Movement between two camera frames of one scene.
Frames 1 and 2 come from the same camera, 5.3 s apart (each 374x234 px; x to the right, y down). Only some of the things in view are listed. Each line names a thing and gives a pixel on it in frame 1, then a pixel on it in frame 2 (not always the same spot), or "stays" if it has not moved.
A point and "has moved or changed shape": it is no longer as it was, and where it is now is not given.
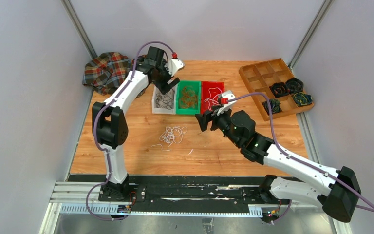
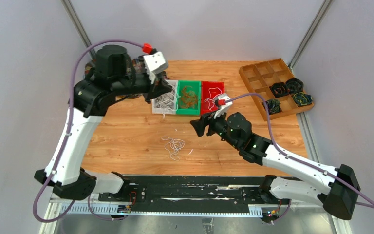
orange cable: (188, 100) stays
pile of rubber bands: (172, 134) has moved or changed shape
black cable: (165, 101) stays
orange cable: (187, 93) stays
